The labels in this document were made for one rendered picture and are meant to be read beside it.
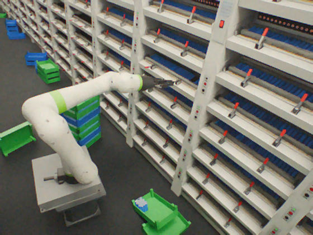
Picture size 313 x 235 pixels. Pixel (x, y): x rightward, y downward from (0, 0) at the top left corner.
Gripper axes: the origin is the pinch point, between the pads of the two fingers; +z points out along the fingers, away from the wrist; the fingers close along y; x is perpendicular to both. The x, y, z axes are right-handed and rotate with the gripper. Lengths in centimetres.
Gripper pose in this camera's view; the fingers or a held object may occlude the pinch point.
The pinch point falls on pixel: (169, 83)
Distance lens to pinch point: 142.2
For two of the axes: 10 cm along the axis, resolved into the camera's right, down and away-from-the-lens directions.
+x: 2.9, -8.5, -4.5
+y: 6.3, 5.2, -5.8
